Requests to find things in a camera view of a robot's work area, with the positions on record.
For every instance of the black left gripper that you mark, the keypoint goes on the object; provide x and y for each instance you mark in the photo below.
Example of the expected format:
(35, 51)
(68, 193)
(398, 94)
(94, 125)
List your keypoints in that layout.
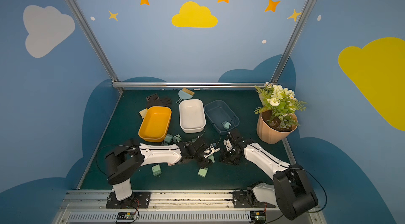
(202, 152)

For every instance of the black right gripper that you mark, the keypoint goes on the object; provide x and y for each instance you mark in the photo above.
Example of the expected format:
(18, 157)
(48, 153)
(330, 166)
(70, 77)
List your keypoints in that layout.
(230, 149)

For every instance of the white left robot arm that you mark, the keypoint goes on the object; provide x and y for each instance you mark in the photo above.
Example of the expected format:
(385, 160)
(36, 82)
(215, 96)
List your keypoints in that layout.
(126, 159)

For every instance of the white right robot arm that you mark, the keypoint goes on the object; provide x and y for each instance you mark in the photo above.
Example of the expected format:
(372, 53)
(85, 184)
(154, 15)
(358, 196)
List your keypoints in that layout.
(291, 190)

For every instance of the transparent blue storage box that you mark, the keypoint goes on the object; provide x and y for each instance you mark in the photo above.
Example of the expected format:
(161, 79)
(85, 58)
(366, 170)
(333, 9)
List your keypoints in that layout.
(217, 112)

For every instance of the green plug near yellow box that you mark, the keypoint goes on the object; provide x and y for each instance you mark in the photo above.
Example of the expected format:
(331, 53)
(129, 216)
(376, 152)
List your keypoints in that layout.
(177, 138)

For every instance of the white storage box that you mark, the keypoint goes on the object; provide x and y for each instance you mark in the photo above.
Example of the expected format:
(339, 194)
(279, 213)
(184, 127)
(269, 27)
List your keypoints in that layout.
(192, 116)

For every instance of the yellow storage box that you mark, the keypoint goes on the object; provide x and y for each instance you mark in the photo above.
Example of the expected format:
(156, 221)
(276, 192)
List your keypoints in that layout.
(155, 124)

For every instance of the green plug front right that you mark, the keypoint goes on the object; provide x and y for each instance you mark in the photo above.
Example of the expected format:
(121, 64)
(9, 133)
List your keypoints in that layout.
(203, 172)

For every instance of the pink ribbed flower pot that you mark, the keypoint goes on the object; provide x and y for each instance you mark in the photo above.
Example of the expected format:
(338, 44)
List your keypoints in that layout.
(268, 134)

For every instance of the green plug front left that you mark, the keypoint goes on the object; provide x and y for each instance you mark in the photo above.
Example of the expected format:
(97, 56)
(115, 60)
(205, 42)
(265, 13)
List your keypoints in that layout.
(156, 170)

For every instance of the light blue dustpan brush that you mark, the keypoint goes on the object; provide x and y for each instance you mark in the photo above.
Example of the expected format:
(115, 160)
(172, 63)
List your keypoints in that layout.
(184, 94)

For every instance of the artificial green white plant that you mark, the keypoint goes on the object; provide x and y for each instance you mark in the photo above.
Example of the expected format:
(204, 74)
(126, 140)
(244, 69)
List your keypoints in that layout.
(279, 105)

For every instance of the black rubber glove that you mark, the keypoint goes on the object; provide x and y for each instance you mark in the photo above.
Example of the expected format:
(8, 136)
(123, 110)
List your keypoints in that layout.
(155, 100)

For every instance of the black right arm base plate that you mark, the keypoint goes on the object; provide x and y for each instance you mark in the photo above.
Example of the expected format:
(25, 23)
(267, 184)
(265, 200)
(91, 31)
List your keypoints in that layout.
(254, 199)

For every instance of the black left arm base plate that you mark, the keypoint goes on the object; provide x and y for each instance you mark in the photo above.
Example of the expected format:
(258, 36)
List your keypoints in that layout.
(138, 200)

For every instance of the aluminium frame rail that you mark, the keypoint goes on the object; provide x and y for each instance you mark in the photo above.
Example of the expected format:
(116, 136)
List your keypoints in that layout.
(162, 85)

